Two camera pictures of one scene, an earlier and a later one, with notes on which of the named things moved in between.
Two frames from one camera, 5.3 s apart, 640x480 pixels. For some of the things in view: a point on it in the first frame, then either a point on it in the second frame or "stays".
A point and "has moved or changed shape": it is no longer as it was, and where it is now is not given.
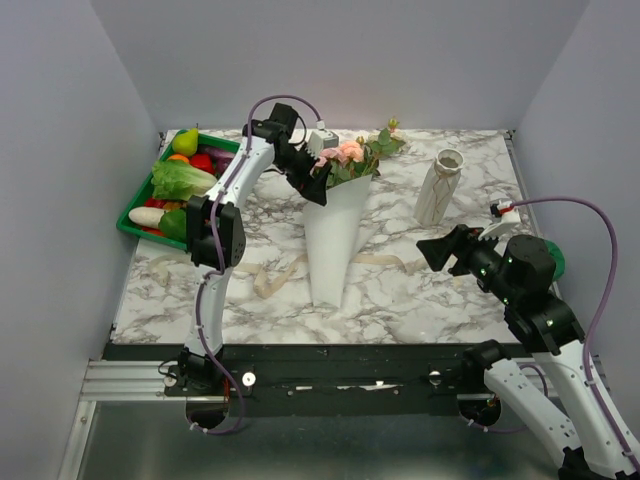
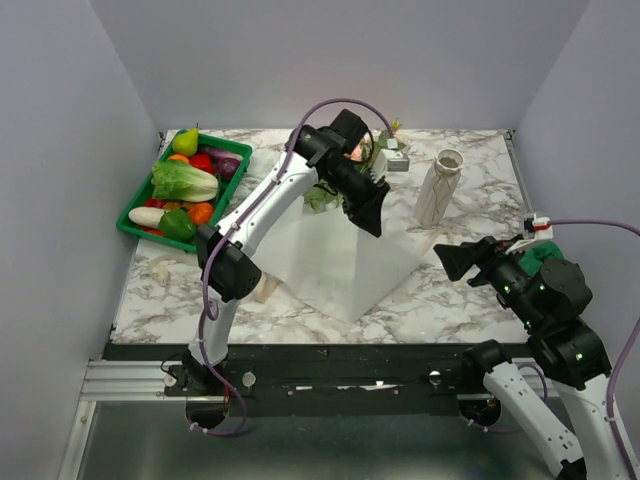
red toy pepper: x=202 y=161 stays
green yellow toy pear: x=186 y=143 stays
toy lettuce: x=176 y=180 stays
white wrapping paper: x=333 y=234 has moved or changed shape
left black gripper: x=311 y=188 → x=364 y=210
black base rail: x=334 y=379 stays
